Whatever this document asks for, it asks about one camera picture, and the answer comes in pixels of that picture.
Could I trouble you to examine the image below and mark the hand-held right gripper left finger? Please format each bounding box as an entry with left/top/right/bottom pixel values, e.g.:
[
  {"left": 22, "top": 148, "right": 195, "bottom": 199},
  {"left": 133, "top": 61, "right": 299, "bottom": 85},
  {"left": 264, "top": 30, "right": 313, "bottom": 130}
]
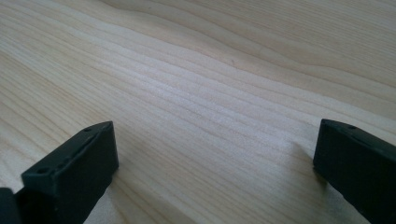
[{"left": 15, "top": 120, "right": 120, "bottom": 224}]

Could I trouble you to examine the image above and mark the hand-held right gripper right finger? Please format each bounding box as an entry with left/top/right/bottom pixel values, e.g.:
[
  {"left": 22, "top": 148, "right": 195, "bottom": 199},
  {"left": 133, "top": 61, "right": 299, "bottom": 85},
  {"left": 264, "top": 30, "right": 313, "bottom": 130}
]
[{"left": 312, "top": 119, "right": 396, "bottom": 224}]

